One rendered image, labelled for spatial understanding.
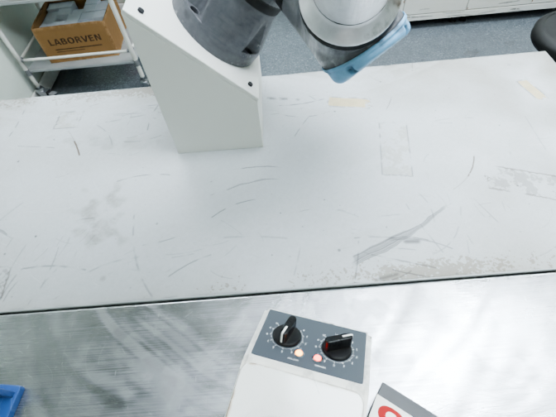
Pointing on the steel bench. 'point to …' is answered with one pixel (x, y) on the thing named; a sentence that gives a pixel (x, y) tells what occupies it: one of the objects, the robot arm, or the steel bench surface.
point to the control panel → (312, 347)
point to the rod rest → (10, 399)
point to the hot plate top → (289, 395)
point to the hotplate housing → (313, 371)
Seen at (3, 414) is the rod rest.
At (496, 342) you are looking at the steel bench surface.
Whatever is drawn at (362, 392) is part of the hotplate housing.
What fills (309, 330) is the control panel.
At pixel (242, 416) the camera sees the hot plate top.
